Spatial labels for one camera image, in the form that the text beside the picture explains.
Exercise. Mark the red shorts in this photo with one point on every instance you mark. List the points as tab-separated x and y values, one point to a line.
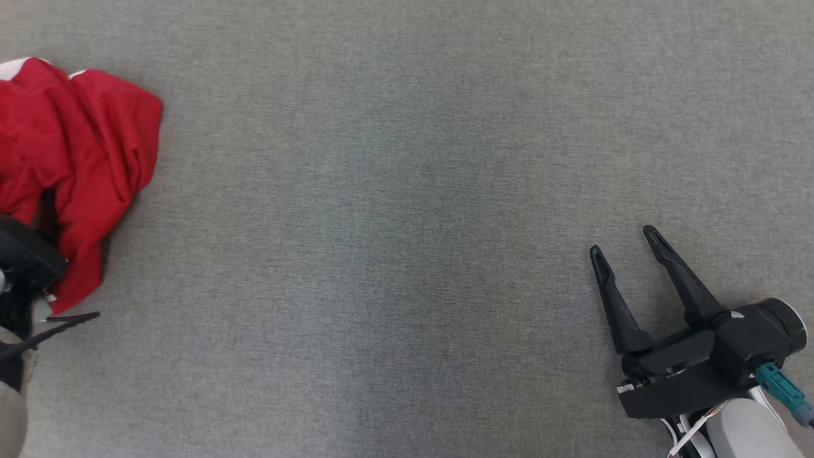
89	146

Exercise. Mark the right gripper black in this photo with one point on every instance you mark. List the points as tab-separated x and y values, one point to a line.
680	381

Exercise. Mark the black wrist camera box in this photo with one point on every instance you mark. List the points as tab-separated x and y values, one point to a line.
757	337

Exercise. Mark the grey fabric sofa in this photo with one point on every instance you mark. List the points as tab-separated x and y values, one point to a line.
381	222

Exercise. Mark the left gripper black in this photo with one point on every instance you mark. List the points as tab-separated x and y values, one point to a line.
25	267

